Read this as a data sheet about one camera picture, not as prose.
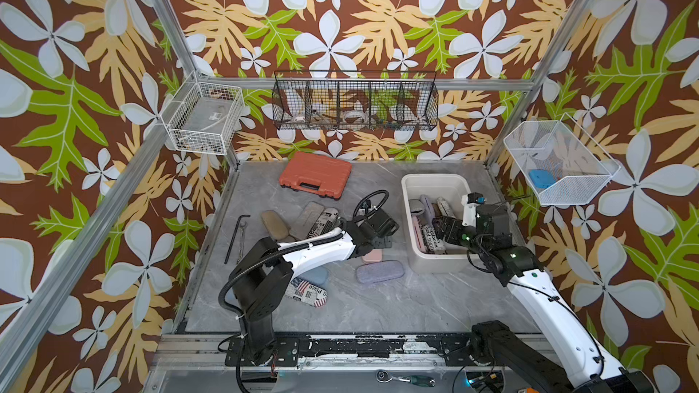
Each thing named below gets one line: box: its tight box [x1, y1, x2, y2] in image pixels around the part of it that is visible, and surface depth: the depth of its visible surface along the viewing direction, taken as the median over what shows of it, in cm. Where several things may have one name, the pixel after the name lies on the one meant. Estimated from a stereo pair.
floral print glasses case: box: [436, 196, 456, 219], surface depth 98 cm
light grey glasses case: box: [289, 201, 325, 240], surface depth 100 cm
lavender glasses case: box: [355, 260, 406, 284], surface depth 88 cm
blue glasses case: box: [296, 265, 329, 288], surface depth 87 cm
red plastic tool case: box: [278, 151, 353, 200], surface depth 111 cm
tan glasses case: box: [260, 209, 290, 242], surface depth 99 cm
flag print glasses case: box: [285, 277, 329, 309], surface depth 84 cm
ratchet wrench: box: [375, 369, 436, 388], surface depth 71 cm
